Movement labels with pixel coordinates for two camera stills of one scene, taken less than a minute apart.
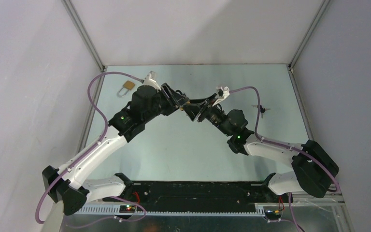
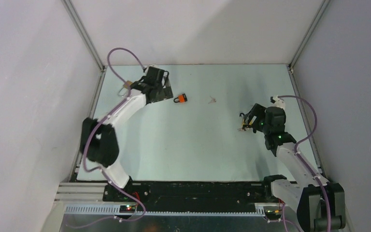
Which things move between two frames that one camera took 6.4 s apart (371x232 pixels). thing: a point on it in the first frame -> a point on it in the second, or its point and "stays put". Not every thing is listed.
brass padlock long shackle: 128,85 stays put
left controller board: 127,209 stays put
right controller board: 273,214 stays put
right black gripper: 193,110 -> 261,110
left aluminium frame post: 71,10 stays put
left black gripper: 172,105 -> 165,93
